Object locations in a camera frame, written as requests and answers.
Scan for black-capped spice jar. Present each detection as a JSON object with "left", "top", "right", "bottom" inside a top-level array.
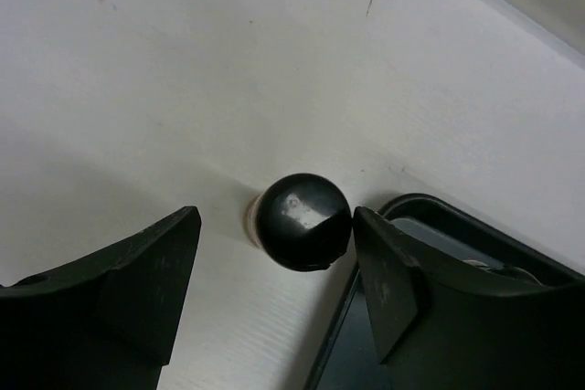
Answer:
[
  {"left": 243, "top": 173, "right": 352, "bottom": 272},
  {"left": 463, "top": 258, "right": 542, "bottom": 285}
]

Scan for black rectangular tray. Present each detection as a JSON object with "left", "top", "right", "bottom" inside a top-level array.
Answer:
[{"left": 305, "top": 194, "right": 583, "bottom": 389}]

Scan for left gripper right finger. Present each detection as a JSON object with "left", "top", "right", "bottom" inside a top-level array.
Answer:
[{"left": 354, "top": 207, "right": 584, "bottom": 389}]

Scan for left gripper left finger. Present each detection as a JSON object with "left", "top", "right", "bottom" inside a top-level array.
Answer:
[{"left": 1, "top": 206, "right": 201, "bottom": 389}]

